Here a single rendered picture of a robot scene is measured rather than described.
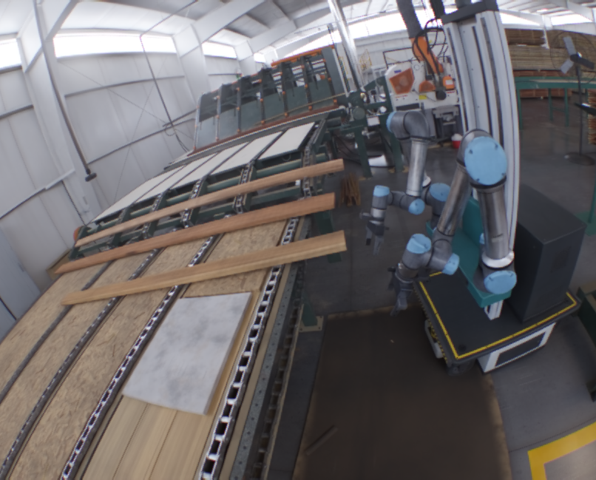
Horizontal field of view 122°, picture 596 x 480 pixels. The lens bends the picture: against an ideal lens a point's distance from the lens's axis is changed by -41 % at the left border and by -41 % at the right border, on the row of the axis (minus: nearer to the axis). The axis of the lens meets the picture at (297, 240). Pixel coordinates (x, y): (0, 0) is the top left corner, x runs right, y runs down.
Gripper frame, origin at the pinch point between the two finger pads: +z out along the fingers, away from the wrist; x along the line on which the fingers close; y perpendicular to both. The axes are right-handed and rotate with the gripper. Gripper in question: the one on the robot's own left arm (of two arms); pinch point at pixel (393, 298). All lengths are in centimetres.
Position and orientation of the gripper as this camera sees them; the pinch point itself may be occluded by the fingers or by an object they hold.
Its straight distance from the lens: 115.9
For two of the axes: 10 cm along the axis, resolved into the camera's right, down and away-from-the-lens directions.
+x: -0.9, 6.3, -7.7
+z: -0.9, 7.6, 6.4
